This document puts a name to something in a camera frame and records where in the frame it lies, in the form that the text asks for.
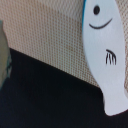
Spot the grey gripper finger with green pad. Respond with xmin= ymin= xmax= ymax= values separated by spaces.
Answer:
xmin=0 ymin=20 xmax=12 ymax=89

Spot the white toy fish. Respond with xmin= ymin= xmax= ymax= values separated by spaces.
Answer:
xmin=82 ymin=0 xmax=128 ymax=116

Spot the woven beige placemat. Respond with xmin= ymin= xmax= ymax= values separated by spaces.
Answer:
xmin=0 ymin=0 xmax=96 ymax=85

